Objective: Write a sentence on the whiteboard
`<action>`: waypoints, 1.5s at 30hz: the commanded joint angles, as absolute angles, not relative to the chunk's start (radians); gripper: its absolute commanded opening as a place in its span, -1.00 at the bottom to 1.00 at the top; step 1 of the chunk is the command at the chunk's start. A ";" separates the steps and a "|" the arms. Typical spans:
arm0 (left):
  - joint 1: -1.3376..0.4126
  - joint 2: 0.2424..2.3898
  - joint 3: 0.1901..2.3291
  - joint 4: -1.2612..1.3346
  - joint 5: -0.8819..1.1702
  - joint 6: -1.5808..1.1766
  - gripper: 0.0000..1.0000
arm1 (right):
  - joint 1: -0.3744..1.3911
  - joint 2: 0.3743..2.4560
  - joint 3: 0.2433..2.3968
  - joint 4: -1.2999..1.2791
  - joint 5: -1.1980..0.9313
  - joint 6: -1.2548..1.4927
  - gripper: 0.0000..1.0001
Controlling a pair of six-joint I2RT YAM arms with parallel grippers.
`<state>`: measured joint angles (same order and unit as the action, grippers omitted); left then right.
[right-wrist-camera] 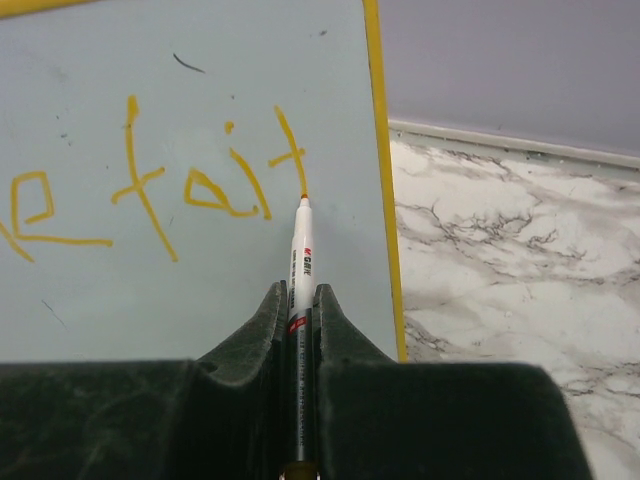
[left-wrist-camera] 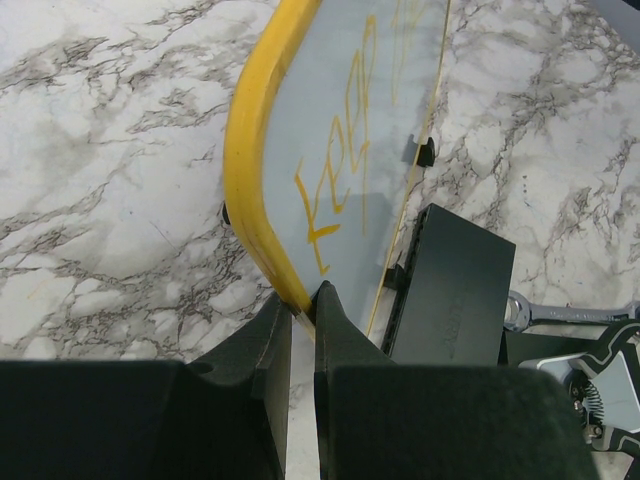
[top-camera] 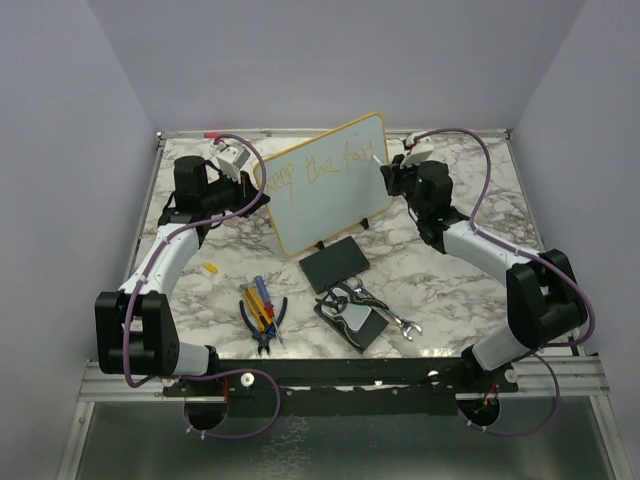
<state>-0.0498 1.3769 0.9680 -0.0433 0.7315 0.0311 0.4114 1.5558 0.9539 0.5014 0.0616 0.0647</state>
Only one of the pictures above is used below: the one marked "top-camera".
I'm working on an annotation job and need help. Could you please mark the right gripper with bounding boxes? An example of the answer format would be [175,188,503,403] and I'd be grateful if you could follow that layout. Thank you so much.
[382,153,427,219]

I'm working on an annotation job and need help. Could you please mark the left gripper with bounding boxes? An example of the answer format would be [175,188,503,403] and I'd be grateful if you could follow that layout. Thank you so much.
[203,166,270,218]

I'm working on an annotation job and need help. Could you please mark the yellow framed whiteboard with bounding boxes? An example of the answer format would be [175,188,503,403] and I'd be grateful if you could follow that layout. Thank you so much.
[254,113,392,256]

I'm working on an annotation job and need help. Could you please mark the yellow marker cap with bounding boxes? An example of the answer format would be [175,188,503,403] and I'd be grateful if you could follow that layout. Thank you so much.
[203,263,218,274]

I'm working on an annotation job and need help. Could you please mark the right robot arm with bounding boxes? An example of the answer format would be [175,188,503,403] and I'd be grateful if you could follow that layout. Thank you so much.
[380,155,588,391]

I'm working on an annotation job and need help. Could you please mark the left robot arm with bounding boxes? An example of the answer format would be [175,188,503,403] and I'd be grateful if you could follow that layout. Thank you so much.
[95,147,270,395]

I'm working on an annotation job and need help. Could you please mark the black flat box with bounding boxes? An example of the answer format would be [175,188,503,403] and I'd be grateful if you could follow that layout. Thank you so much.
[299,236,370,294]

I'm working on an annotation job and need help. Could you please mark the yellow utility knife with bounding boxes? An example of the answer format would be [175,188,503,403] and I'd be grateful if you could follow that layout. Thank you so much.
[240,284,270,333]

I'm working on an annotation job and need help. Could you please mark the blue red screwdriver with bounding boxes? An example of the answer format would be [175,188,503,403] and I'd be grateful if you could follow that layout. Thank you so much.
[254,276,284,345]

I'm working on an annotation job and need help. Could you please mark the silver combination wrench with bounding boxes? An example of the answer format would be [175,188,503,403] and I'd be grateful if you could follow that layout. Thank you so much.
[353,276,423,341]

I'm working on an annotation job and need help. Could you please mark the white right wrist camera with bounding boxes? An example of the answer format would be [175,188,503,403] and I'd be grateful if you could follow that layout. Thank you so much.
[400,132,434,168]

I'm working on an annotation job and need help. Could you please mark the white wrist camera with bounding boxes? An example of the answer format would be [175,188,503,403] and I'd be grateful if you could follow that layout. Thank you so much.
[214,145,250,183]
[400,132,434,168]

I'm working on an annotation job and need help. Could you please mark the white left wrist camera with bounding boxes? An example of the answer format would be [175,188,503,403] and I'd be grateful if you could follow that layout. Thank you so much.
[214,145,250,183]

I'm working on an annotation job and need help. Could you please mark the black grey wire stripper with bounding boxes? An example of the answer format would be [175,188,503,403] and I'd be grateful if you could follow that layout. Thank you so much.
[316,287,376,332]

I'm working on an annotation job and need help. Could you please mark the blue handled pliers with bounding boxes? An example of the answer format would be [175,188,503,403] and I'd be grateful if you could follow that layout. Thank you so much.
[239,297,289,356]

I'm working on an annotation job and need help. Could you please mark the black front mounting rail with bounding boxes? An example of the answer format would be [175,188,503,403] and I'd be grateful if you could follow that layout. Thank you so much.
[163,354,518,418]

